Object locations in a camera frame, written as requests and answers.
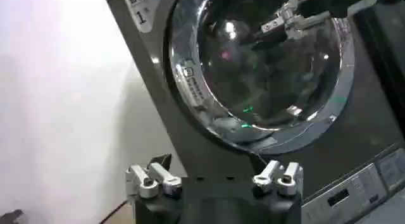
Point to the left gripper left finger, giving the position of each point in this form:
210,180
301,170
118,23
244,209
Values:
148,181

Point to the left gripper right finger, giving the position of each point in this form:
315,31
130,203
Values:
286,181

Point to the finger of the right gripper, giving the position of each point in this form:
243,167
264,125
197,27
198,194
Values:
303,26
273,25

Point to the grey dryer numbered one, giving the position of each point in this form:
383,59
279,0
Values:
196,149

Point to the round glass dryer door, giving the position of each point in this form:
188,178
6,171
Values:
262,86

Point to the pale dryer control panel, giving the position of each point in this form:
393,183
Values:
348,193

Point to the dark grey neighbouring dryer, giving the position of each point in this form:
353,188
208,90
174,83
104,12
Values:
386,64

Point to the white number label sticker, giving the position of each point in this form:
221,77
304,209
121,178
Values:
140,13

